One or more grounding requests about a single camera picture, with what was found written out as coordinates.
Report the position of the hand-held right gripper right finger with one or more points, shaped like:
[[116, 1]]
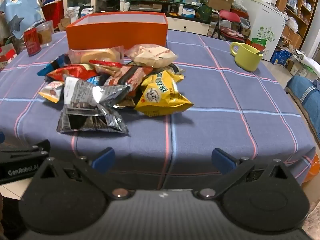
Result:
[[222, 160]]

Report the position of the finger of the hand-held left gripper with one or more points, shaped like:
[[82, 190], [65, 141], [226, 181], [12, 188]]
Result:
[[20, 171]]

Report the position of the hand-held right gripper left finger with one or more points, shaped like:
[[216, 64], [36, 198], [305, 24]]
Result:
[[103, 158]]

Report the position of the brown black-striped snack packet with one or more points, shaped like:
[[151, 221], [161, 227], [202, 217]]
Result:
[[127, 76]]

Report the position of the red snack packet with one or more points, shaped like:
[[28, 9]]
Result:
[[72, 72]]

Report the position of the orange cardboard box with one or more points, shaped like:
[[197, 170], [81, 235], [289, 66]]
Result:
[[115, 35]]

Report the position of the silver black snack packet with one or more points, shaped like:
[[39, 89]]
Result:
[[82, 122]]

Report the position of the blue plaid tablecloth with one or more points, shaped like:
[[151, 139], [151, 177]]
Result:
[[225, 110]]

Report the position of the small orange snack packet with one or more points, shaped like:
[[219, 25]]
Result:
[[51, 91]]

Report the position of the yellow snack packet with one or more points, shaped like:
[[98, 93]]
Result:
[[162, 95]]

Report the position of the clear round cake packet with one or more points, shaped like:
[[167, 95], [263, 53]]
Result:
[[97, 55]]

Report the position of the yellow-green mug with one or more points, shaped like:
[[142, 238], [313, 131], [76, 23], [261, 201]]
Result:
[[247, 58]]

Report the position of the blue snack packet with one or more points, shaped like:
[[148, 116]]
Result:
[[53, 66]]

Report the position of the metal spoon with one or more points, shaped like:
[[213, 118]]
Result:
[[260, 52]]

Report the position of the white pastry packet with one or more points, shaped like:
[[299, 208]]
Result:
[[152, 55]]

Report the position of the red printed cardboard box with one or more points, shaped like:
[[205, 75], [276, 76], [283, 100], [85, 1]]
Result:
[[7, 56]]

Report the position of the blue cardboard carton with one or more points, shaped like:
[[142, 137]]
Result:
[[281, 58]]

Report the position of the orange green gift bag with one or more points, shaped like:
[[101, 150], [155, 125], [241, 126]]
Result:
[[258, 45]]

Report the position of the red soda can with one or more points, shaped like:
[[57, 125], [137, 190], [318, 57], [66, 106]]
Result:
[[32, 42]]

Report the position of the clear plastic jar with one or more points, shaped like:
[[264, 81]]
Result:
[[46, 36]]

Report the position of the white television stand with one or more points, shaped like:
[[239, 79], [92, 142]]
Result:
[[190, 26]]

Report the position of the white mini fridge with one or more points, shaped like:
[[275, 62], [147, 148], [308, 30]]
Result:
[[265, 27]]

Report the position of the red folding chair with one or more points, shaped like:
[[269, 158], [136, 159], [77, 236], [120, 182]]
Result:
[[228, 16]]

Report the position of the dark green bag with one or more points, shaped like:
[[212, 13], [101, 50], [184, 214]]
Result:
[[204, 14]]

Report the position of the blue white tissue box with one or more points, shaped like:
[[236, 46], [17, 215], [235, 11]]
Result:
[[189, 13]]

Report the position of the red paper bag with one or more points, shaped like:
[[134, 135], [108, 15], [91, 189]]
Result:
[[52, 15]]

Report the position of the brown cardboard box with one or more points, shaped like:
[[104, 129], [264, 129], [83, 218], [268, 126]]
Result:
[[220, 2]]

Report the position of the white glass-door cabinet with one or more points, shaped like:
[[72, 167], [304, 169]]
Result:
[[78, 1]]

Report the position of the blue shark print cloth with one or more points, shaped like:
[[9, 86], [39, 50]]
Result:
[[20, 12]]

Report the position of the wooden shelf unit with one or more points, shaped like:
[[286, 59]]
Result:
[[297, 5]]

